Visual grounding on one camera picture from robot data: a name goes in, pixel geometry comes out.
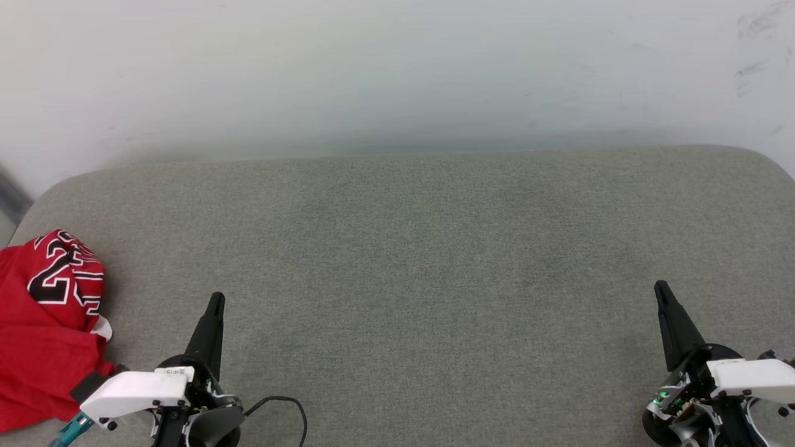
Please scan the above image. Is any grey fabric sofa cushion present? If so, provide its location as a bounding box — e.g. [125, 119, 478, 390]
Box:
[0, 145, 795, 447]

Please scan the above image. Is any teal cable connector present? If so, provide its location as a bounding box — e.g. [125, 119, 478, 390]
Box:
[50, 412, 95, 447]

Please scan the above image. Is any red basketball jersey number 23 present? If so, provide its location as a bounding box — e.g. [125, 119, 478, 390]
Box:
[0, 229, 116, 433]

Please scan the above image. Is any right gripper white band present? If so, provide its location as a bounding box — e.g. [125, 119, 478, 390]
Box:
[643, 280, 795, 447]

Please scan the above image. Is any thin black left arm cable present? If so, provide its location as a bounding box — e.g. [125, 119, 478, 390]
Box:
[243, 395, 309, 447]

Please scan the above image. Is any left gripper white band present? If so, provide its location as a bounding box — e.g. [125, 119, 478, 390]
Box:
[79, 292, 244, 447]

